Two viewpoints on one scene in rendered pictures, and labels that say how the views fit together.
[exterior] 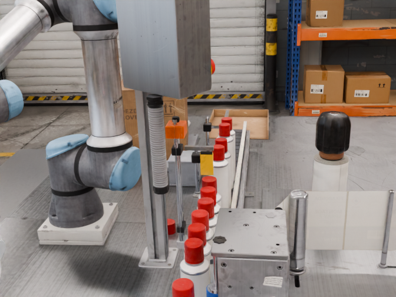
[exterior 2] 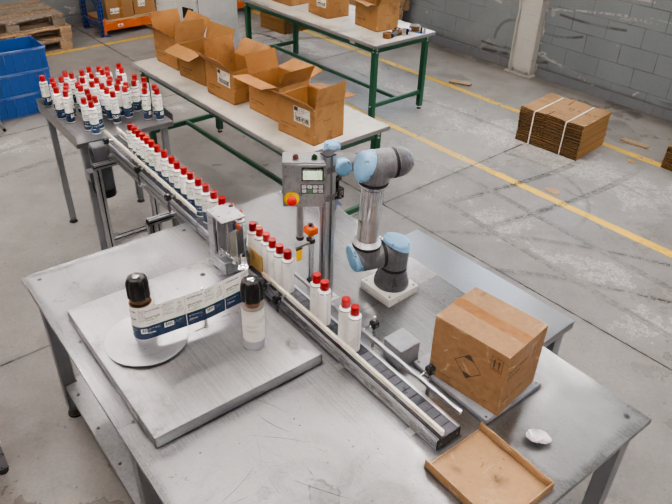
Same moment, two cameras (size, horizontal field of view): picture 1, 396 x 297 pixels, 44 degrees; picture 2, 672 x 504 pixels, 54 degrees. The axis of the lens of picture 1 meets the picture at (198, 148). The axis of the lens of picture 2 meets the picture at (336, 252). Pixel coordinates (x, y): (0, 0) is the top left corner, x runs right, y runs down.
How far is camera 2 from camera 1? 3.19 m
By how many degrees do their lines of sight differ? 109
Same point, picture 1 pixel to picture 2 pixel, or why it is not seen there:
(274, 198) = (303, 347)
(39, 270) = not seen: hidden behind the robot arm
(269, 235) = (217, 213)
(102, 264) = (344, 280)
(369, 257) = (215, 328)
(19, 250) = not seen: hidden behind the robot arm
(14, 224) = (424, 274)
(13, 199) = (462, 284)
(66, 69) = not seen: outside the picture
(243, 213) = (234, 216)
